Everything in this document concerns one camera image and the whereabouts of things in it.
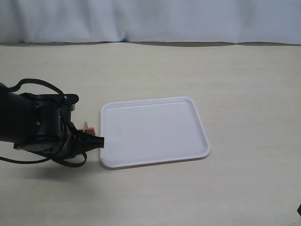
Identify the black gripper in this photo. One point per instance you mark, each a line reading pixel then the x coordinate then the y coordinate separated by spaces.
pixel 76 143

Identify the wooden notched puzzle piece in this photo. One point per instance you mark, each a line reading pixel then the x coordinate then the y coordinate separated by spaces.
pixel 87 129

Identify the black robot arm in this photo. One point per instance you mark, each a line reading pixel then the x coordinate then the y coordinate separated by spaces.
pixel 41 124

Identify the white plastic tray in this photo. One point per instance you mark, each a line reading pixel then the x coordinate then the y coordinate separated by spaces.
pixel 152 131

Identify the white backdrop curtain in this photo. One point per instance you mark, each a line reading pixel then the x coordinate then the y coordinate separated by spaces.
pixel 76 21

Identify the dark object at edge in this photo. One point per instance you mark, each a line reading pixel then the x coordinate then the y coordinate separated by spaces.
pixel 299 210

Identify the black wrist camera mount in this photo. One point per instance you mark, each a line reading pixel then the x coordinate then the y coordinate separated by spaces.
pixel 68 105

